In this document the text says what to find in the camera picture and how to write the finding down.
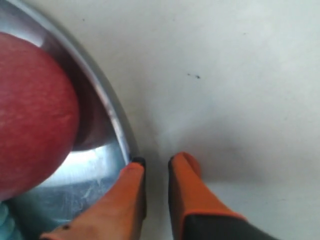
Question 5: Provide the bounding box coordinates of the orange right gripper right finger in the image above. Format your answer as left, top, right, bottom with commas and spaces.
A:
167, 151, 261, 240

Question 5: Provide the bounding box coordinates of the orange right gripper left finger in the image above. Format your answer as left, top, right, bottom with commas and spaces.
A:
39, 157, 147, 240

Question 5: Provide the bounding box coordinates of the round stainless steel plate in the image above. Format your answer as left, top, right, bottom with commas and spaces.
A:
0, 0, 138, 240

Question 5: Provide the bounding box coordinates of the turquoise bone toy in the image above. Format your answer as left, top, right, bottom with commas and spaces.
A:
0, 202, 15, 240

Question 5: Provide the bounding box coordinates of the red toy apple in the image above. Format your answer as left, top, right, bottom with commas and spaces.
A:
0, 33, 80, 200

